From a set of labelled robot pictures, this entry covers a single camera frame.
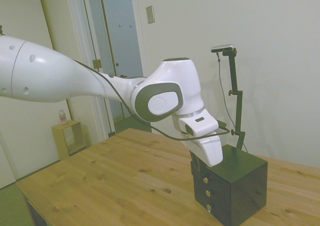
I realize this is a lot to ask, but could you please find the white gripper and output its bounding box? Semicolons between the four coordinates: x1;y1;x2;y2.
186;130;224;174

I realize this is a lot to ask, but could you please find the white interior door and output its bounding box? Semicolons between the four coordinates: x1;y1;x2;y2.
98;0;144;123

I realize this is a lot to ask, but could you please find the wooden crate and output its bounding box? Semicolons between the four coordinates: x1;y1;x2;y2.
51;120;89;161

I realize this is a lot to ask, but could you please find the bottle with red label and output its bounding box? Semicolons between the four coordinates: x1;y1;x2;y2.
58;109;69;125

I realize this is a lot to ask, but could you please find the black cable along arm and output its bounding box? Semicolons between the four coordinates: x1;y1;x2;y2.
74;59;231;141

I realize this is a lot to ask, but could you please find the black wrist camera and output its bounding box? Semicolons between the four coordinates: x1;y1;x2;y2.
216;120;231;132

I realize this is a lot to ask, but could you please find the black camera stand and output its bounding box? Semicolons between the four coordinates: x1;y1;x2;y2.
220;49;247;152

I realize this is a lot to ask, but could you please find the grey camera on stand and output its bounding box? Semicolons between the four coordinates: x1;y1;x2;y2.
210;43;237;53

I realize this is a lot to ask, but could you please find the metal light switch plate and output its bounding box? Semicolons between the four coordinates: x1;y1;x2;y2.
145;5;156;25

